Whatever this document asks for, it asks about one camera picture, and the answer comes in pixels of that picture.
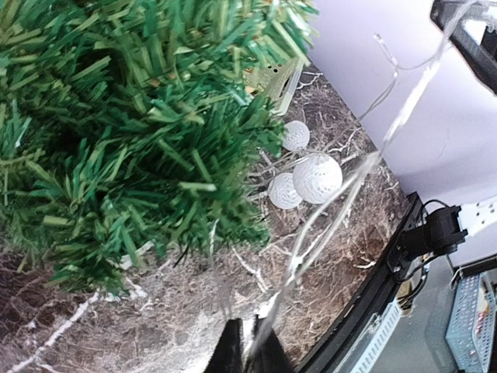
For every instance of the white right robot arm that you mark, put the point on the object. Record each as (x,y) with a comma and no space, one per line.
(447,150)

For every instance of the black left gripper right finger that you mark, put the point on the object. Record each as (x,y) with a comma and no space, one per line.
(270,357)

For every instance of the pale green perforated basket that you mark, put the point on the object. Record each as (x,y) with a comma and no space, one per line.
(277,81)

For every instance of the black front table rail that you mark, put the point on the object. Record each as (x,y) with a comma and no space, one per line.
(372,297)

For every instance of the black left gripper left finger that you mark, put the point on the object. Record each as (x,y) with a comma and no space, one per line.
(227,355)

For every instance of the white woven light ball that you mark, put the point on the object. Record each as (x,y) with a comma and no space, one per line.
(282,193)
(296,136)
(316,178)

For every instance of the small green christmas tree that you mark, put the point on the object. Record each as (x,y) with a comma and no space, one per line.
(133,122)

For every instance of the blue perforated basket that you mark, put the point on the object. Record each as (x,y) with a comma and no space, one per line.
(470,332)

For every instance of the white slotted cable duct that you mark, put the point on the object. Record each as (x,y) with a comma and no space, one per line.
(376,337)

